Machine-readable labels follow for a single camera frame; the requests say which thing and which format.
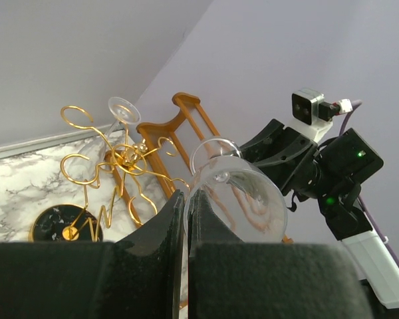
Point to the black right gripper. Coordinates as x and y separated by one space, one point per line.
285 156

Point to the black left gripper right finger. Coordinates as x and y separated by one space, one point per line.
228 278

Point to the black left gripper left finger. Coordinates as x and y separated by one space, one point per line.
137 277

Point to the clear tall wine glass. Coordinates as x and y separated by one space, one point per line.
239 195

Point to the wooden ribbed glass rack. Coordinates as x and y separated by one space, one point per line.
187 129

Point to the gold wine glass rack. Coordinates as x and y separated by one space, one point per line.
70 222

